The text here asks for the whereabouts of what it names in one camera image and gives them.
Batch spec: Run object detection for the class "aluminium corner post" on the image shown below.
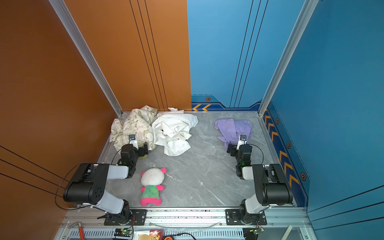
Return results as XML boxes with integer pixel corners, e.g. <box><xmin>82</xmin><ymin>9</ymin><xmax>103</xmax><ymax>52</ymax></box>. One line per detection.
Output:
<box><xmin>258</xmin><ymin>0</ymin><xmax>319</xmax><ymax>117</ymax></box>
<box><xmin>49</xmin><ymin>0</ymin><xmax>124</xmax><ymax>118</ymax></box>

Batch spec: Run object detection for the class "aluminium front rail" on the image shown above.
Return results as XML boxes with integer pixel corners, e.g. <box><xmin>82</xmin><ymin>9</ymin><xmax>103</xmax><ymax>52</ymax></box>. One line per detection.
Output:
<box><xmin>55</xmin><ymin>207</ymin><xmax>317</xmax><ymax>240</ymax></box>

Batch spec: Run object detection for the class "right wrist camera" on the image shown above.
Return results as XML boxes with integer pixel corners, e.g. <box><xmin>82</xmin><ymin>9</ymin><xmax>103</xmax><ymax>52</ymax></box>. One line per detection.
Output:
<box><xmin>237</xmin><ymin>135</ymin><xmax>248</xmax><ymax>150</ymax></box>

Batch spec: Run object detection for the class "purple cloth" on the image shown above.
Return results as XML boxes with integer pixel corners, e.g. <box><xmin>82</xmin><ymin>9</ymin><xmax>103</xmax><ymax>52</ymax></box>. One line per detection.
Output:
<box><xmin>214</xmin><ymin>118</ymin><xmax>253</xmax><ymax>150</ymax></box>

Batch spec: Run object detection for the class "aluminium corner post right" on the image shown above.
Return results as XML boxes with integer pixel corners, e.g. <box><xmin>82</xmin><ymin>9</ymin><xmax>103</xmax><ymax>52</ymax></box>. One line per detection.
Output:
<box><xmin>258</xmin><ymin>0</ymin><xmax>319</xmax><ymax>117</ymax></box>

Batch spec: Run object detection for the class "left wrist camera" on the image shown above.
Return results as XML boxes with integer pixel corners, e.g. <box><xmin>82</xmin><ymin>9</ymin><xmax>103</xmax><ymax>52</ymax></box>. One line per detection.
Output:
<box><xmin>129</xmin><ymin>135</ymin><xmax>139</xmax><ymax>150</ymax></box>

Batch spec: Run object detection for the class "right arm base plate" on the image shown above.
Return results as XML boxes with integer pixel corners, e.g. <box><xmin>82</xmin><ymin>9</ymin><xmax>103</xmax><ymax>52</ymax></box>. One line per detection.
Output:
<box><xmin>225</xmin><ymin>209</ymin><xmax>268</xmax><ymax>226</ymax></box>

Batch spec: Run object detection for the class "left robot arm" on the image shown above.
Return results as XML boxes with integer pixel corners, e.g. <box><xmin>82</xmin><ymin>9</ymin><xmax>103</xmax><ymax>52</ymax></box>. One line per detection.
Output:
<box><xmin>63</xmin><ymin>143</ymin><xmax>149</xmax><ymax>226</ymax></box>

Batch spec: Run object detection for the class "green circuit board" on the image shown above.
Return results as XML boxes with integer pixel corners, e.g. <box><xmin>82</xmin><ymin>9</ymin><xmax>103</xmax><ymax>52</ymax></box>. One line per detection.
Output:
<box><xmin>113</xmin><ymin>228</ymin><xmax>134</xmax><ymax>240</ymax></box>

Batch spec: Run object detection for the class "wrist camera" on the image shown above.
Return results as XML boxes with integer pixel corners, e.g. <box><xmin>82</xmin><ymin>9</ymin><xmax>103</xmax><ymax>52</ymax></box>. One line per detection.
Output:
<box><xmin>129</xmin><ymin>135</ymin><xmax>139</xmax><ymax>150</ymax></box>
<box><xmin>237</xmin><ymin>135</ymin><xmax>248</xmax><ymax>150</ymax></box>

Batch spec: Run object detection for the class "white crumpled shirt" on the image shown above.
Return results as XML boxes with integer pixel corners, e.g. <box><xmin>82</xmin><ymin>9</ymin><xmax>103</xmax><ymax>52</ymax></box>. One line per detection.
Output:
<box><xmin>152</xmin><ymin>108</ymin><xmax>198</xmax><ymax>157</ymax></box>

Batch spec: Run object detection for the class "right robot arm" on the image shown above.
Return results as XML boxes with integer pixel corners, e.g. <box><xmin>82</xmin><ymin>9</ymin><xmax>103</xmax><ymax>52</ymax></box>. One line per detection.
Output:
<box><xmin>226</xmin><ymin>144</ymin><xmax>294</xmax><ymax>226</ymax></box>

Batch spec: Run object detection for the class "red handled tool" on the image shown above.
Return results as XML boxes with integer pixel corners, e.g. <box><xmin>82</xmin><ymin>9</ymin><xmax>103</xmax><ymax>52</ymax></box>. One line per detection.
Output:
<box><xmin>68</xmin><ymin>222</ymin><xmax>85</xmax><ymax>240</ymax></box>

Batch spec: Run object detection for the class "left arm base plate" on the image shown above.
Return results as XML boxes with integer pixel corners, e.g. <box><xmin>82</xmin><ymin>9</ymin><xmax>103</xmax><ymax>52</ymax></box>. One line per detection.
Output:
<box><xmin>104</xmin><ymin>209</ymin><xmax>148</xmax><ymax>227</ymax></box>

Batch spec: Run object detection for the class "white pink plush toy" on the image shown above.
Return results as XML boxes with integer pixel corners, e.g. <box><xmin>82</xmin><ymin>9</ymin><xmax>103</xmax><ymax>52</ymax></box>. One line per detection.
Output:
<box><xmin>140</xmin><ymin>168</ymin><xmax>167</xmax><ymax>207</ymax></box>

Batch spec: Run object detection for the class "aluminium corner post left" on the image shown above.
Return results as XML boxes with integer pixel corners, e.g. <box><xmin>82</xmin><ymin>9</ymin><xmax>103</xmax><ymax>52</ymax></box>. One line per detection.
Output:
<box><xmin>49</xmin><ymin>0</ymin><xmax>124</xmax><ymax>118</ymax></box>

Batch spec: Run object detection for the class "cream patterned cloth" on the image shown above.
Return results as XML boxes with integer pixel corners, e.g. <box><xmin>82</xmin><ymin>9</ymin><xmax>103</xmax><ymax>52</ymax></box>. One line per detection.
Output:
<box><xmin>110</xmin><ymin>106</ymin><xmax>159</xmax><ymax>151</ymax></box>

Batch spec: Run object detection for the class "red snack packet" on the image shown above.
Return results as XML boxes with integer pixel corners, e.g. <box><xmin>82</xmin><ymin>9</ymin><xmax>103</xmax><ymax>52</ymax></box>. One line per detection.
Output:
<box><xmin>149</xmin><ymin>230</ymin><xmax>164</xmax><ymax>240</ymax></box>

